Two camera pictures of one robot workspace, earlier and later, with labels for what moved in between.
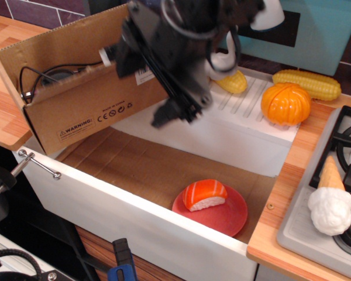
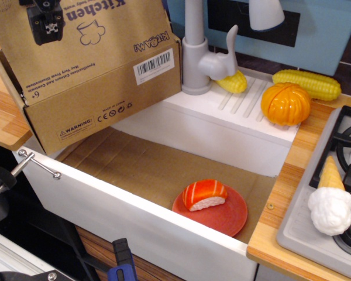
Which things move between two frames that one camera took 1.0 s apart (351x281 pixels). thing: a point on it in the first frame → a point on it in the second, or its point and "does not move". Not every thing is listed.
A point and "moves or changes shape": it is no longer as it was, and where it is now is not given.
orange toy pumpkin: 286,103 does not move
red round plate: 229,218 does not move
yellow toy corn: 320,87 does not move
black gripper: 173,38 → 46,19
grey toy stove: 343,141 does not move
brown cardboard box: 58,78 moves or changes shape
